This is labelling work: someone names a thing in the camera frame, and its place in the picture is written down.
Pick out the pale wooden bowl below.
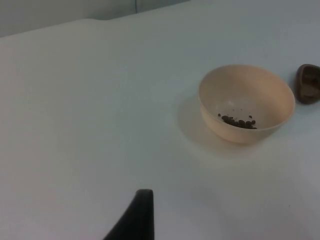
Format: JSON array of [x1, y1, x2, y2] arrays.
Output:
[[198, 64, 296, 144]]

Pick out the coffee beans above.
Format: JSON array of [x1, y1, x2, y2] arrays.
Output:
[[217, 113, 258, 130]]

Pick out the dark wooden cup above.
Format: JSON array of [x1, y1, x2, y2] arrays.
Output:
[[294, 63, 320, 105]]

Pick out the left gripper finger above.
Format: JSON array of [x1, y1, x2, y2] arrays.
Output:
[[102, 188, 156, 240]]

